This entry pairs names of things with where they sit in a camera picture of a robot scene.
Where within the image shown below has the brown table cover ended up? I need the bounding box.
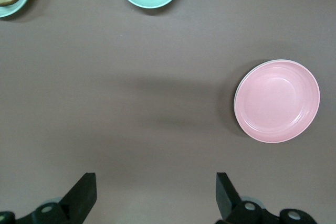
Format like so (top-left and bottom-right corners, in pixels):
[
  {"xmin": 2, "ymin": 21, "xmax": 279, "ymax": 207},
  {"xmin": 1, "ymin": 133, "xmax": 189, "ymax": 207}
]
[{"xmin": 0, "ymin": 0, "xmax": 336, "ymax": 224}]

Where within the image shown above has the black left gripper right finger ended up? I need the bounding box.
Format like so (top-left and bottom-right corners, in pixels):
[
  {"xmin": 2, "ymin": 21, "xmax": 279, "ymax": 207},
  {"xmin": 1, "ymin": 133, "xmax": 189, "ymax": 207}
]
[{"xmin": 216, "ymin": 172, "xmax": 279, "ymax": 224}]

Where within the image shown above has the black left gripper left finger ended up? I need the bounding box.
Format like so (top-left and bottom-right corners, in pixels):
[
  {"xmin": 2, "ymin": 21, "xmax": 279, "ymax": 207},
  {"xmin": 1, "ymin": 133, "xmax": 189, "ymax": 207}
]
[{"xmin": 15, "ymin": 173, "xmax": 97, "ymax": 224}]

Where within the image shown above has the wide pink bowl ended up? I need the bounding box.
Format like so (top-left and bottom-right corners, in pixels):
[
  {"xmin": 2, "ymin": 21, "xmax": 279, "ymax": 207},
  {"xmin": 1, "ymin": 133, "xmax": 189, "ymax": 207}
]
[{"xmin": 234, "ymin": 60, "xmax": 321, "ymax": 144}]

